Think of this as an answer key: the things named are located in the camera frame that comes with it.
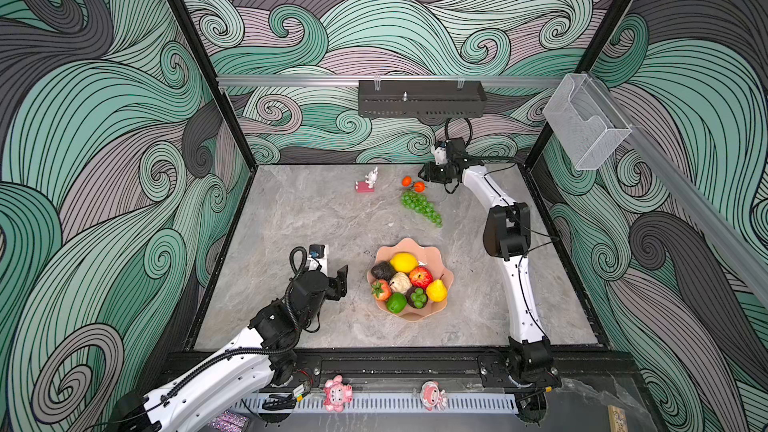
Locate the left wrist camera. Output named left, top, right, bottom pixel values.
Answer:
left=307, top=244, right=328, bottom=274

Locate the white rabbit figurine pink base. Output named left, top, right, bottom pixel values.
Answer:
left=355, top=167, right=378, bottom=193

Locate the green fake lime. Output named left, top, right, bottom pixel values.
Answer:
left=386, top=292, right=408, bottom=314

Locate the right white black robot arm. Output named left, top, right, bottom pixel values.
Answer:
left=418, top=121, right=561, bottom=391

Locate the pink scalloped fruit bowl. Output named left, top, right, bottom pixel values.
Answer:
left=366, top=238, right=454, bottom=322

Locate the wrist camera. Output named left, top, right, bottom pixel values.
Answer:
left=307, top=244, right=328, bottom=274
left=432, top=142, right=449, bottom=166

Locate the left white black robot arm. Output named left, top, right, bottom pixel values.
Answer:
left=97, top=244, right=348, bottom=431

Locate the small yellow fake pear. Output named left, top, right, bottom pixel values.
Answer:
left=425, top=279, right=448, bottom=303

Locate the dark fake avocado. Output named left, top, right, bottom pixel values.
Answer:
left=370, top=261, right=397, bottom=282

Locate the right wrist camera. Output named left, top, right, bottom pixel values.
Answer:
left=432, top=142, right=449, bottom=166

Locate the clear acrylic wall box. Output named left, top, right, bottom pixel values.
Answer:
left=544, top=73, right=631, bottom=171

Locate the black perforated wall tray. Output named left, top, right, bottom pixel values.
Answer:
left=358, top=79, right=488, bottom=120

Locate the white slotted cable duct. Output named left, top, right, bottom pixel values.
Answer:
left=229, top=393, right=518, bottom=415

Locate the pink cartoon figurine left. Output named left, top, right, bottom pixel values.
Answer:
left=323, top=375, right=353, bottom=412

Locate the pink cartoon figurine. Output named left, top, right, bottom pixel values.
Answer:
left=323, top=375, right=353, bottom=412
left=419, top=381, right=448, bottom=412

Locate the purple glitter cylinder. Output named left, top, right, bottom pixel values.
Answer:
left=209, top=411, right=250, bottom=432

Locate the pink cartoon figurine right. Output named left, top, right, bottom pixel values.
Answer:
left=419, top=381, right=448, bottom=412

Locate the red fake apple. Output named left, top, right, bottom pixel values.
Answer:
left=408, top=266, right=433, bottom=289

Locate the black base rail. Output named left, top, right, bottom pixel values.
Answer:
left=157, top=346, right=637, bottom=391

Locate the green fake grape bunch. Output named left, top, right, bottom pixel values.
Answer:
left=401, top=190, right=443, bottom=228

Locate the dark purple fake mangosteen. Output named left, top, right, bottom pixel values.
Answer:
left=405, top=286, right=429, bottom=309

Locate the yellow fake lemon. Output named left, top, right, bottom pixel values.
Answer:
left=389, top=252, right=419, bottom=275

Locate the red fake strawberry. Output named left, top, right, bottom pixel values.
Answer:
left=371, top=279, right=392, bottom=302

